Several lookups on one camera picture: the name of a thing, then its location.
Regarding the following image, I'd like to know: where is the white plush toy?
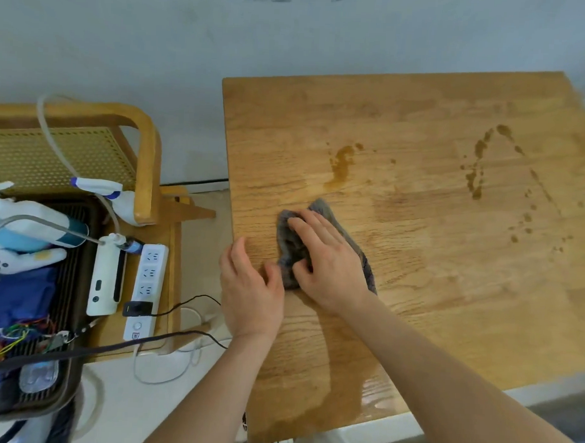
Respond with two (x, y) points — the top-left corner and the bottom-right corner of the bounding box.
(0, 244), (68, 288)

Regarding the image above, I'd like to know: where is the small white spray bottle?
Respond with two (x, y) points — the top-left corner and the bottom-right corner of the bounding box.
(68, 176), (141, 228)

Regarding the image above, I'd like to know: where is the coloured wires circuit board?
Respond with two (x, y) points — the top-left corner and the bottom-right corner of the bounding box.
(0, 316), (70, 363)

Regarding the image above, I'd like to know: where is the white power strip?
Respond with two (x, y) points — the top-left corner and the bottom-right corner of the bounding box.
(122, 243), (170, 343)

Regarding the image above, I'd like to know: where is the white water pump dispenser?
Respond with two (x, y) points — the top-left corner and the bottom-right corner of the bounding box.
(0, 213), (129, 318)

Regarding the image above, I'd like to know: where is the dark brown tray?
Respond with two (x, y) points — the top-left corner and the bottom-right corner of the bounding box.
(0, 194), (102, 426)

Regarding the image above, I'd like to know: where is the grey striped cleaning cloth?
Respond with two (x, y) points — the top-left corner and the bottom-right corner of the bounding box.
(274, 195), (381, 295)

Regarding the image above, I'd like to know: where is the large white spray bottle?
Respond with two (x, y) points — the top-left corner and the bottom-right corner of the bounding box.
(0, 179), (92, 251)

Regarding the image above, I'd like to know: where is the person's left forearm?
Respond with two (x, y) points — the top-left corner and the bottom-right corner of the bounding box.
(140, 326), (282, 443)

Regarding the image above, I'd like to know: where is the white power cable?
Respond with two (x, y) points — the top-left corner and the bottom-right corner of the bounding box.
(132, 304), (223, 389)

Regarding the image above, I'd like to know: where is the person's right forearm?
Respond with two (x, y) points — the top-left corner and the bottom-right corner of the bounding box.
(335, 289), (585, 443)

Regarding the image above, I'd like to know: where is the wooden table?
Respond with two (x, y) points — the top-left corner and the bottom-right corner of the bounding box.
(210, 59), (585, 443)

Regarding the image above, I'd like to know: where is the clear hose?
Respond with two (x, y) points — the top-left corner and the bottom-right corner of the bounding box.
(32, 93), (126, 235)

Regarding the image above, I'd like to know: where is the black charger plug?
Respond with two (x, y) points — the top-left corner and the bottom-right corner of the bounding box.
(122, 300), (154, 319)

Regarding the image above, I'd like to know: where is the wooden rattan chair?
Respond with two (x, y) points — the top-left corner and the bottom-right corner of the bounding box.
(0, 98), (220, 368)

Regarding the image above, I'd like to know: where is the clear round case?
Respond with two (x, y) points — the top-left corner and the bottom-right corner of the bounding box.
(18, 360), (60, 396)

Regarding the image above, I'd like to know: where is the person's right hand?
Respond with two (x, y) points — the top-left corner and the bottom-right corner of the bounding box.
(283, 208), (375, 316)

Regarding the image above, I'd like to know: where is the person's left hand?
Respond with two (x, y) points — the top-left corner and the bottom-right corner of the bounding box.
(216, 235), (288, 344)

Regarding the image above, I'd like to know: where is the blue cloth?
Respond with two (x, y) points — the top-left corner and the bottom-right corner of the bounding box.
(0, 265), (60, 345)

